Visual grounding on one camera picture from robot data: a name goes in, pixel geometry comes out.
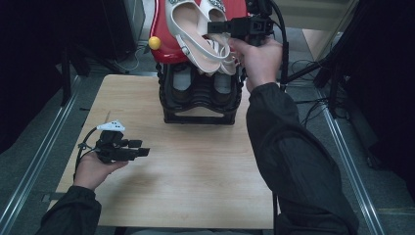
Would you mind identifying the red and black shoe rack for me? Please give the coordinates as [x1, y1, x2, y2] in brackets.
[149, 0, 249, 125]

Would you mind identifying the white heeled shoe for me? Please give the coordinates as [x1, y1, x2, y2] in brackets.
[199, 0, 238, 76]
[164, 0, 231, 74]

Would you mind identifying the left hand-held gripper cable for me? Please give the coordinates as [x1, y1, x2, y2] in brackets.
[73, 126, 99, 177]

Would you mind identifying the grey table bracket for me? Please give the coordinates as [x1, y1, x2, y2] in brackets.
[41, 191, 67, 204]

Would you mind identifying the white floor cable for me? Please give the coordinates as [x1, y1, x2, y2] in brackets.
[114, 45, 151, 73]

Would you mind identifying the metal floor rail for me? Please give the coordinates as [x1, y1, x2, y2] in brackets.
[0, 76, 81, 235]
[317, 91, 386, 235]

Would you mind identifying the person's right hand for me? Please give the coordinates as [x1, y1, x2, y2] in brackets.
[228, 36, 284, 93]

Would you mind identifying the dark cabinet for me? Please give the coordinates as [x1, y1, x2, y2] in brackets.
[101, 0, 146, 63]

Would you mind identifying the looped black floor cable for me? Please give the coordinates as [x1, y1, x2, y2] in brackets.
[290, 58, 319, 77]

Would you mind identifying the dark curtain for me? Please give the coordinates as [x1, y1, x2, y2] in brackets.
[0, 0, 67, 155]
[339, 0, 415, 204]

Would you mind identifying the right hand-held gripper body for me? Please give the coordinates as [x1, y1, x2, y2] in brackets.
[233, 0, 275, 47]

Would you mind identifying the beige board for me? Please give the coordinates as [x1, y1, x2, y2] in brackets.
[301, 0, 360, 63]

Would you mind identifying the person's left hand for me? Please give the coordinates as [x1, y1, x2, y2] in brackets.
[72, 151, 129, 192]

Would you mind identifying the yellow ball knob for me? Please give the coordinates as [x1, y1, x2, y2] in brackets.
[148, 35, 162, 51]

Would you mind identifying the black leather shoe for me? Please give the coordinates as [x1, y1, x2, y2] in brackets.
[213, 72, 234, 103]
[169, 67, 194, 104]

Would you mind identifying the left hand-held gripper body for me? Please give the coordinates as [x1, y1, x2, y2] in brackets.
[94, 119, 133, 165]

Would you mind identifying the black metal stand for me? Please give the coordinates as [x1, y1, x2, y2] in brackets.
[287, 48, 350, 118]
[60, 42, 130, 107]

